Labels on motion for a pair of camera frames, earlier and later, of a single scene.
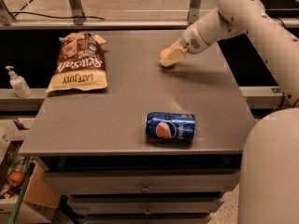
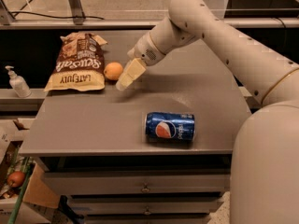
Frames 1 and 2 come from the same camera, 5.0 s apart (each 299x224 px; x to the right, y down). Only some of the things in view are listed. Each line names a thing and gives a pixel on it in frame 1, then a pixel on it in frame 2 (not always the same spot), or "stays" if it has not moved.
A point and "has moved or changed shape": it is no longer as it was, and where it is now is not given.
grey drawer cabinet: x=96 y=140 stays
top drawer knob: x=146 y=189 stays
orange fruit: x=163 y=53 has moved or changed shape
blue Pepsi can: x=170 y=127 stays
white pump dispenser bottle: x=18 y=83 stays
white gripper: x=191 y=42 → x=146 y=50
